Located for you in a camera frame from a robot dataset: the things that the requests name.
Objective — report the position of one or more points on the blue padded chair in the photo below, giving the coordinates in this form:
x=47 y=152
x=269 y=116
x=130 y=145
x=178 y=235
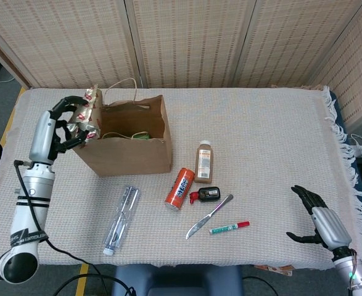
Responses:
x=174 y=277

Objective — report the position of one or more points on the orange printed carton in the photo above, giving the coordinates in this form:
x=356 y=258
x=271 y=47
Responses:
x=276 y=269

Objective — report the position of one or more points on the white woven tablecloth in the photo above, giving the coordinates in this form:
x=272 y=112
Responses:
x=261 y=138

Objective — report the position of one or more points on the black bottle red cap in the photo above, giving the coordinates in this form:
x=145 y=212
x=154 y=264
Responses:
x=210 y=194

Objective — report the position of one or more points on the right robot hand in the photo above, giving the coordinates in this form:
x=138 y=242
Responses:
x=330 y=228

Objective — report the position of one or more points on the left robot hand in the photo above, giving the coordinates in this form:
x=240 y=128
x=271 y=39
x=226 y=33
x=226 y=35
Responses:
x=42 y=138

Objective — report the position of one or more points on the brown paper bag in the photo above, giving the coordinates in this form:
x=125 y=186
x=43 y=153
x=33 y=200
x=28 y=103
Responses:
x=131 y=160

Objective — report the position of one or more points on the clear plastic water bottle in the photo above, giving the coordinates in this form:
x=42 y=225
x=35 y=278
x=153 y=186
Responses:
x=119 y=228

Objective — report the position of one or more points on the woven bamboo screen panel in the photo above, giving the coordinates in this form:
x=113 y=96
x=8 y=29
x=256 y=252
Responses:
x=353 y=77
x=60 y=40
x=291 y=40
x=193 y=40

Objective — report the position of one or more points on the foil snack packet red print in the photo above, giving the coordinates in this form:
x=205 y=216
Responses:
x=86 y=114

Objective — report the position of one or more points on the brown juice bottle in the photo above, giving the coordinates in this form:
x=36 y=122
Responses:
x=203 y=163

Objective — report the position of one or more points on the green chips canister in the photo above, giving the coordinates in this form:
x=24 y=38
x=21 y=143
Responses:
x=143 y=135

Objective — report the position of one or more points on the orange Arctic Ocean can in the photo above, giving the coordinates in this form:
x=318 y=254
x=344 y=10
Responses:
x=180 y=188

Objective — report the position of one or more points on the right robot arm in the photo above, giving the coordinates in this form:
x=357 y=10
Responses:
x=359 y=277

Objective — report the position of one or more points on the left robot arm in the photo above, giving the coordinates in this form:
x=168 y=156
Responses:
x=29 y=216

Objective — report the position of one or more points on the green marker red cap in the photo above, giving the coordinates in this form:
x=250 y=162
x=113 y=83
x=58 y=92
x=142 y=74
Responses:
x=227 y=228

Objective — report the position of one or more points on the metal table knife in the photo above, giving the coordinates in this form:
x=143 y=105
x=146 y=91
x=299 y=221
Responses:
x=205 y=220

